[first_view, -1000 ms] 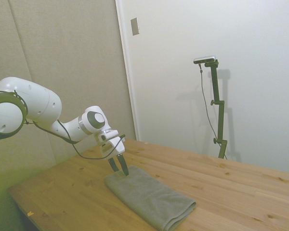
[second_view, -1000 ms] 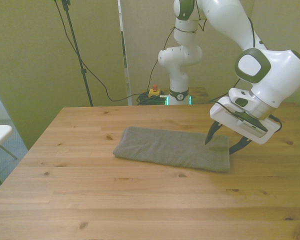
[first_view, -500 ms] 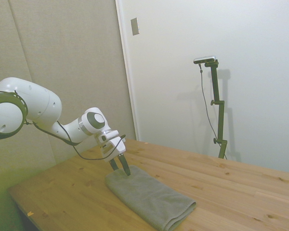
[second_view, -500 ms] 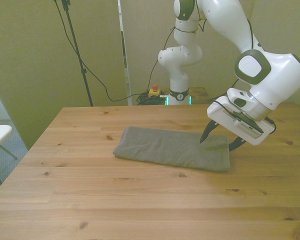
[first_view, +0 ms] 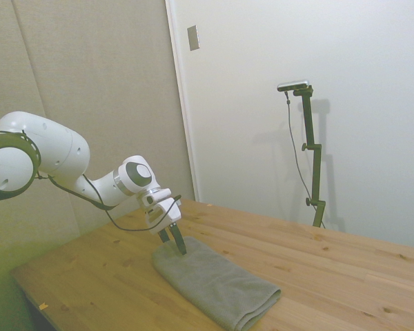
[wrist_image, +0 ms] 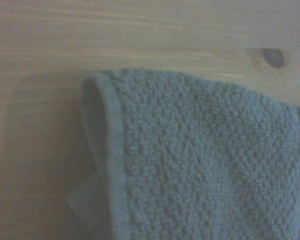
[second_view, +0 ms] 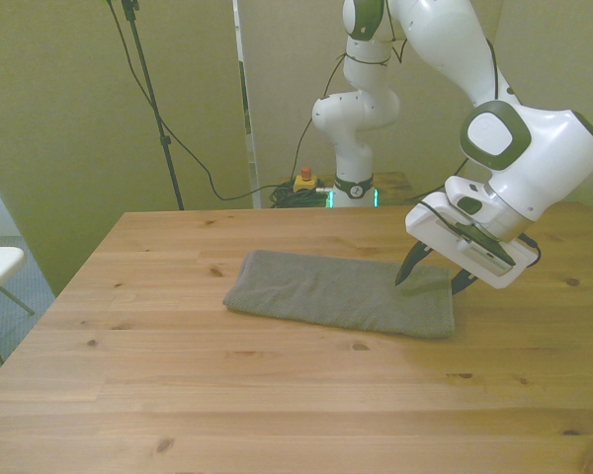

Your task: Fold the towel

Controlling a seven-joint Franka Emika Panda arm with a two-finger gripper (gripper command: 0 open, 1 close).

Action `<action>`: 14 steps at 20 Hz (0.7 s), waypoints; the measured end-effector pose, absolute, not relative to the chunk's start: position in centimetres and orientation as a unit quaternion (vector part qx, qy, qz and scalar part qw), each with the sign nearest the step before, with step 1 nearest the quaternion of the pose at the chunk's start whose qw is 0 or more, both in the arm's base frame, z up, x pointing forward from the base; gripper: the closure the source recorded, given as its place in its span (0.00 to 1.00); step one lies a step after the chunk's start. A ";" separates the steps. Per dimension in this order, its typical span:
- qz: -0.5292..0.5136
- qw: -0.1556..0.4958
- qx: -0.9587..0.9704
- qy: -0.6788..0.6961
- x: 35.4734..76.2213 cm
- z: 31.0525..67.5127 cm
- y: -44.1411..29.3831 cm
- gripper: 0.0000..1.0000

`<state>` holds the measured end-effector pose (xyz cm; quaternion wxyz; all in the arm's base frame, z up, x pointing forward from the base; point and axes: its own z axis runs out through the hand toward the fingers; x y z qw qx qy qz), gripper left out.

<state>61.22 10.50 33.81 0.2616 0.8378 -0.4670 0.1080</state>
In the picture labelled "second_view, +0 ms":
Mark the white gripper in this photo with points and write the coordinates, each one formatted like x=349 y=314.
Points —
x=435 y=237

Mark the grey terry towel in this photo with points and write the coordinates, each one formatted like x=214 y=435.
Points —
x=336 y=293

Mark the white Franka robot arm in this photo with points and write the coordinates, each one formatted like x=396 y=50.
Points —
x=538 y=163

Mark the yellow emergency stop box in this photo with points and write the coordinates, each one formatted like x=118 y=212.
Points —
x=305 y=183

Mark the white vertical panel edge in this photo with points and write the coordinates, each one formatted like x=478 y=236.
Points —
x=247 y=123

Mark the black tripod stand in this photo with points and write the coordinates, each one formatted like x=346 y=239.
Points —
x=150 y=96

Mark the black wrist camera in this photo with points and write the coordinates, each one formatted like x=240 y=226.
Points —
x=479 y=239

